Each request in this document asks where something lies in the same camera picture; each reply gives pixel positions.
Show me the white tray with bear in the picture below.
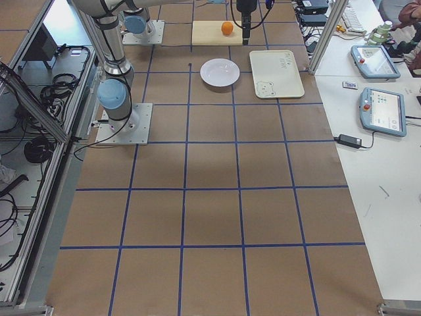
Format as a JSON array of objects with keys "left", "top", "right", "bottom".
[{"left": 249, "top": 50, "right": 305, "bottom": 99}]

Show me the upper teach pendant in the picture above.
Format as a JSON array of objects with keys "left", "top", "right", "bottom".
[{"left": 350, "top": 45, "right": 401, "bottom": 80}]

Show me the small blue white card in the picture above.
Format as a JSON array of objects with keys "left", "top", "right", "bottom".
[{"left": 342, "top": 81, "right": 358, "bottom": 90}]

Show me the bamboo cutting board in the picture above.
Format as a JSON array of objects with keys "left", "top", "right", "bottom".
[{"left": 191, "top": 20, "right": 243, "bottom": 46}]

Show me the orange fruit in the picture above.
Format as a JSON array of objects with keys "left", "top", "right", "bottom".
[{"left": 221, "top": 21, "right": 234, "bottom": 36}]

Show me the lower teach pendant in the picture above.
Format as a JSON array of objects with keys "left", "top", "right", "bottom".
[{"left": 359, "top": 88, "right": 407, "bottom": 137}]

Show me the black power adapter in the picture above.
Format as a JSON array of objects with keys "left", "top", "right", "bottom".
[{"left": 334, "top": 134, "right": 362, "bottom": 149}]

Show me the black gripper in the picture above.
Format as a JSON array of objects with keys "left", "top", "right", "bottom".
[{"left": 236, "top": 0, "right": 257, "bottom": 45}]

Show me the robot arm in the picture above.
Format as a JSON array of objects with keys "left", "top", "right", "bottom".
[
  {"left": 122, "top": 1, "right": 258, "bottom": 46},
  {"left": 74, "top": 1, "right": 154, "bottom": 133}
]

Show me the white round plate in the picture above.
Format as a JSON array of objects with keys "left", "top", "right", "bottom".
[{"left": 200, "top": 59, "right": 240, "bottom": 87}]

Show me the aluminium frame post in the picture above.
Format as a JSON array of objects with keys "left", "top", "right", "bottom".
[{"left": 309, "top": 0, "right": 349, "bottom": 75}]

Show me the black power brick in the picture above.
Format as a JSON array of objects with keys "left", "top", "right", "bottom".
[{"left": 297, "top": 14, "right": 327, "bottom": 26}]

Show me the teach pendant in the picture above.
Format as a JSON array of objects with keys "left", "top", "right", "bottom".
[
  {"left": 350, "top": 45, "right": 401, "bottom": 80},
  {"left": 359, "top": 88, "right": 407, "bottom": 137}
]

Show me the white keyboard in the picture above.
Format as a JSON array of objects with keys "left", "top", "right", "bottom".
[{"left": 341, "top": 3, "right": 366, "bottom": 35}]

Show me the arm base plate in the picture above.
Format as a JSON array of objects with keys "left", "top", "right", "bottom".
[
  {"left": 95, "top": 103, "right": 153, "bottom": 145},
  {"left": 122, "top": 16, "right": 165, "bottom": 45}
]

